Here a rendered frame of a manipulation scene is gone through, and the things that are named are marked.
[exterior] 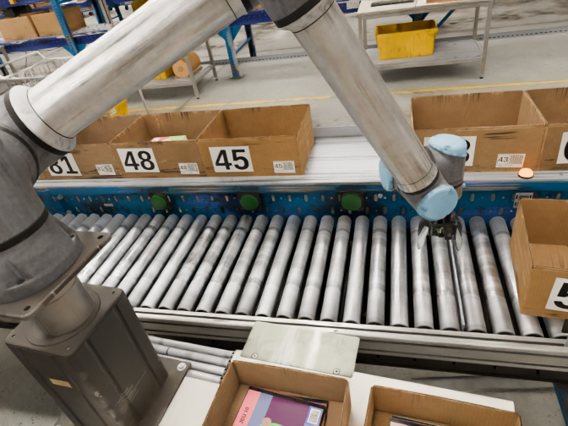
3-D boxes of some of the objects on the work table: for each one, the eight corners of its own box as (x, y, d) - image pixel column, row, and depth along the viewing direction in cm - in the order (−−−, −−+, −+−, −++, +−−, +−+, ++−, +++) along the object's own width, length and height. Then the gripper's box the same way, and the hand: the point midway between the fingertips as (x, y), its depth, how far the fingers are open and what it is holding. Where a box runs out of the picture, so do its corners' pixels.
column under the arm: (136, 466, 91) (69, 379, 72) (47, 438, 100) (-33, 354, 81) (192, 364, 110) (150, 275, 92) (113, 347, 119) (61, 264, 100)
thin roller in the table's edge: (139, 352, 119) (138, 348, 118) (227, 370, 109) (226, 366, 108) (136, 358, 117) (133, 354, 116) (224, 377, 108) (222, 373, 107)
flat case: (308, 472, 83) (307, 468, 82) (226, 444, 90) (224, 440, 89) (326, 409, 93) (325, 405, 92) (251, 388, 100) (249, 385, 99)
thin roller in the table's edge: (150, 337, 123) (147, 333, 121) (235, 354, 113) (233, 350, 112) (146, 343, 121) (144, 339, 120) (232, 360, 112) (230, 356, 111)
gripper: (412, 206, 111) (410, 263, 123) (479, 206, 106) (471, 265, 118) (411, 188, 118) (409, 244, 129) (475, 188, 113) (466, 245, 125)
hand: (438, 246), depth 126 cm, fingers open, 10 cm apart
